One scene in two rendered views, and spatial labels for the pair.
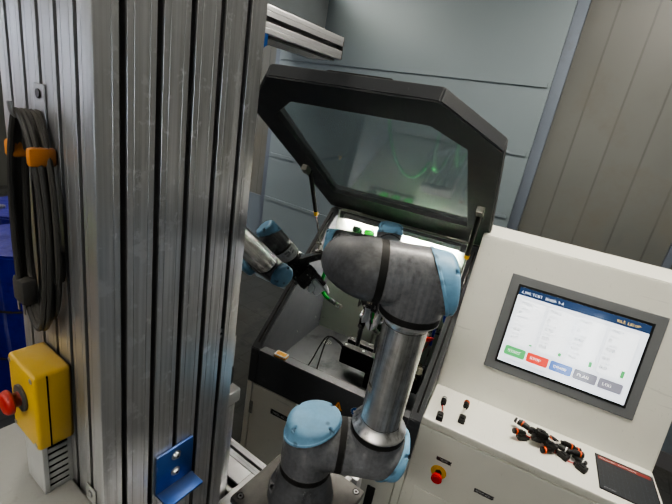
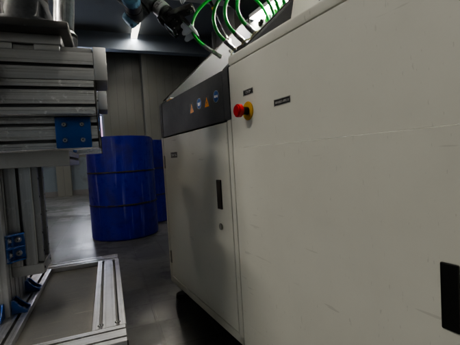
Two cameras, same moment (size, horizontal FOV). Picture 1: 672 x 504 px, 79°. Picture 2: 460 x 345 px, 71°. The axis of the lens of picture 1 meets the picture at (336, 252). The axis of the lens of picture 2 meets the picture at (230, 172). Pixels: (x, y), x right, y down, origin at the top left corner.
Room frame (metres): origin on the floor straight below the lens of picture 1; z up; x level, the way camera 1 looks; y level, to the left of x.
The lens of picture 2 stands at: (0.33, -0.98, 0.67)
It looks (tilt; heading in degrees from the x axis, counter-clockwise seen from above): 3 degrees down; 38
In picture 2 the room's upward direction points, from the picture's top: 3 degrees counter-clockwise
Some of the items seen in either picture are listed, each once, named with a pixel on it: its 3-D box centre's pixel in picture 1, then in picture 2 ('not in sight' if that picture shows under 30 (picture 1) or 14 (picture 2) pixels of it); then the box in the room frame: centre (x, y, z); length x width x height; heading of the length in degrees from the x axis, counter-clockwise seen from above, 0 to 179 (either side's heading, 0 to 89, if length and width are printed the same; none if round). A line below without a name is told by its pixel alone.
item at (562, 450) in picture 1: (549, 441); not in sight; (1.08, -0.78, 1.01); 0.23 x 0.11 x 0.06; 67
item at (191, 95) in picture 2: (327, 396); (191, 111); (1.28, -0.06, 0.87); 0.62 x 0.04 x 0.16; 67
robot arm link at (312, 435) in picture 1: (313, 437); not in sight; (0.71, -0.02, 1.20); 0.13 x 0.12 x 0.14; 90
